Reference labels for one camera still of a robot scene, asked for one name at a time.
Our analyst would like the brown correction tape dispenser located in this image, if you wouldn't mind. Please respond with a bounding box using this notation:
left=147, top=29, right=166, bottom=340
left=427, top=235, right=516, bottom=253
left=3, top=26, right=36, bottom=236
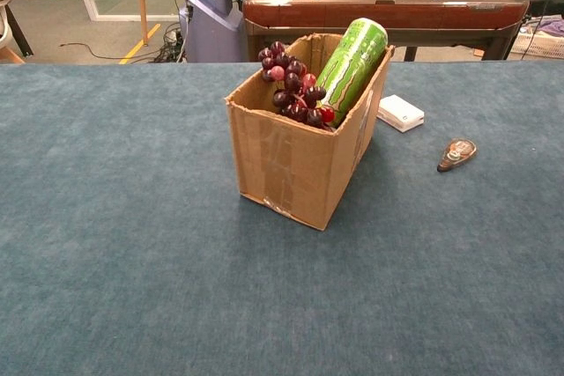
left=436, top=137, right=479, bottom=173

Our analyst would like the white rectangular pack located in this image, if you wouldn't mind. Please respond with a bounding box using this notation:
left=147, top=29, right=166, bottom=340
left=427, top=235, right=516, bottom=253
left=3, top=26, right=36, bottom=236
left=376, top=94, right=426, bottom=134

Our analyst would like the green energy drink can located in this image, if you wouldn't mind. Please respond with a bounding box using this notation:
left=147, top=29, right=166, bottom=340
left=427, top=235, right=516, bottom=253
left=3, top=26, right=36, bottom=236
left=315, top=17, right=389, bottom=129

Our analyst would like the red grape bunch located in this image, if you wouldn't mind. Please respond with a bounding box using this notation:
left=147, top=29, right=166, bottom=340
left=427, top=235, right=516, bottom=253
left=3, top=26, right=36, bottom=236
left=257, top=41, right=337, bottom=130

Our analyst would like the open cardboard box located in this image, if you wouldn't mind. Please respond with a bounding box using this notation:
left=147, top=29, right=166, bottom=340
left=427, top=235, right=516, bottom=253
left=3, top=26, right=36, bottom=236
left=224, top=33, right=395, bottom=232

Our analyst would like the white plastic basket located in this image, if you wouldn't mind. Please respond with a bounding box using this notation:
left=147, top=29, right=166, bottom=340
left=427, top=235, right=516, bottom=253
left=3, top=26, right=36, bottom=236
left=510, top=26, right=564, bottom=60

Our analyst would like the brown mahjong table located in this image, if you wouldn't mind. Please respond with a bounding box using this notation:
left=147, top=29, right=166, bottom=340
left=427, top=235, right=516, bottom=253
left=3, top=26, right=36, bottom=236
left=241, top=0, right=530, bottom=63

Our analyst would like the wooden pole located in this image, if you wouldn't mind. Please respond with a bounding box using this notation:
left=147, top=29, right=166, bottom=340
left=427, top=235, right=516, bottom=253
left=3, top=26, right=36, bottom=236
left=134, top=0, right=150, bottom=47

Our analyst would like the blue felt table cover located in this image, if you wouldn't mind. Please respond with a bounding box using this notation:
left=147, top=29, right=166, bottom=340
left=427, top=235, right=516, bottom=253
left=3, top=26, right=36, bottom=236
left=0, top=61, right=564, bottom=376

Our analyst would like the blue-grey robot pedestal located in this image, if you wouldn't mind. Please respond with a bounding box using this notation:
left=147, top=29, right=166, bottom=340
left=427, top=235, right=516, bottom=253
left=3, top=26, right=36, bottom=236
left=178, top=0, right=249, bottom=63

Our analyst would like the black cable tangle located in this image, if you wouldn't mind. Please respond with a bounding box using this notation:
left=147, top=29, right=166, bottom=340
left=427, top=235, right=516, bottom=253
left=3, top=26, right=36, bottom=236
left=152, top=23, right=189, bottom=63

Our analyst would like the black floor cable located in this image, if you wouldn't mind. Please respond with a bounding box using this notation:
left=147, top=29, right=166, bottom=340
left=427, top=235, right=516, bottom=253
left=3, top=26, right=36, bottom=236
left=59, top=42, right=160, bottom=62

